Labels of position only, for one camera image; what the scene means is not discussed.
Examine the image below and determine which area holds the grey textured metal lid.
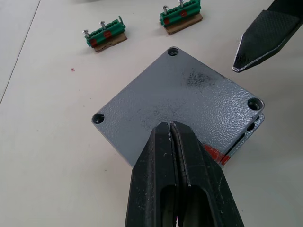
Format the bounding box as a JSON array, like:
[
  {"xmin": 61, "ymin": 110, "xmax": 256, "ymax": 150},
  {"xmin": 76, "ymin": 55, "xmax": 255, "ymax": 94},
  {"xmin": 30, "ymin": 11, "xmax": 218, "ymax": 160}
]
[{"xmin": 90, "ymin": 46, "xmax": 266, "ymax": 169}]

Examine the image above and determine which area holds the green screw holder block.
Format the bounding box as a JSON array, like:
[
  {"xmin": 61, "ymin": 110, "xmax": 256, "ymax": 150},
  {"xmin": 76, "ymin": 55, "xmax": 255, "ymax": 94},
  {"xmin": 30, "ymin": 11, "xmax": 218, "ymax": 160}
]
[
  {"xmin": 82, "ymin": 16, "xmax": 126, "ymax": 48},
  {"xmin": 159, "ymin": 2, "xmax": 197, "ymax": 27}
]

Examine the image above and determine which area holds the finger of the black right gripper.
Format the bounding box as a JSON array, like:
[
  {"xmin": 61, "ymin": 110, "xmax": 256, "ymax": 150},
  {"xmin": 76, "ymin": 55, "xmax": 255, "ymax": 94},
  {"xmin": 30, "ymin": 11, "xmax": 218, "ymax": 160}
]
[{"xmin": 232, "ymin": 0, "xmax": 303, "ymax": 73}]

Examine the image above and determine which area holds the brown cardboard base piece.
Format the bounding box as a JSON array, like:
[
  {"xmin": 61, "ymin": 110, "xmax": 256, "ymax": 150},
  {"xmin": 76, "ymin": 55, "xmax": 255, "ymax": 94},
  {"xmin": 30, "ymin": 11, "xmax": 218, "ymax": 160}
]
[
  {"xmin": 164, "ymin": 13, "xmax": 204, "ymax": 36},
  {"xmin": 94, "ymin": 32, "xmax": 129, "ymax": 52}
]

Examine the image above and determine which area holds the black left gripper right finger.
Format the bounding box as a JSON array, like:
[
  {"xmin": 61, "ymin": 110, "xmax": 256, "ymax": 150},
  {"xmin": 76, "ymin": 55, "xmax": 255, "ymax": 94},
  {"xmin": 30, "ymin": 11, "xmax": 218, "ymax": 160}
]
[{"xmin": 170, "ymin": 121, "xmax": 245, "ymax": 227}]

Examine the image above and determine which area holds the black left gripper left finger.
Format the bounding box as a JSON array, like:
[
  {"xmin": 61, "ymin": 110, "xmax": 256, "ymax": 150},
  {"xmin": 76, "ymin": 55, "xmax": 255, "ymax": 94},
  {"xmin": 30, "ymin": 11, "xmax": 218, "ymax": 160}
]
[{"xmin": 125, "ymin": 121, "xmax": 178, "ymax": 227}]

